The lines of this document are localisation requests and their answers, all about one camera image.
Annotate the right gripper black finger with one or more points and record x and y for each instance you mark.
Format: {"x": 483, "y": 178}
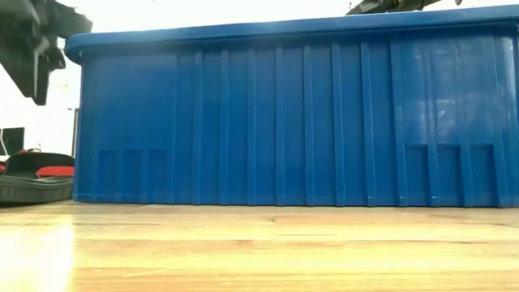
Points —
{"x": 385, "y": 6}

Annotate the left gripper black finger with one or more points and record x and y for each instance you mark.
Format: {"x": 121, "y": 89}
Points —
{"x": 38, "y": 85}

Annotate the blue plastic bin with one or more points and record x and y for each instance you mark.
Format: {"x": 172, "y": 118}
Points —
{"x": 243, "y": 121}

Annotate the dark thin pole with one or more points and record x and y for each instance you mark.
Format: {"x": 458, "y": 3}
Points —
{"x": 75, "y": 130}

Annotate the black monitor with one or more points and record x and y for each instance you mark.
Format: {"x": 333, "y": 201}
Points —
{"x": 14, "y": 140}

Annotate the red object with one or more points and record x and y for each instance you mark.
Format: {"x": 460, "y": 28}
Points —
{"x": 54, "y": 171}

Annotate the black slide sandal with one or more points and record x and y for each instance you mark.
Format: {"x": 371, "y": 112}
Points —
{"x": 32, "y": 190}

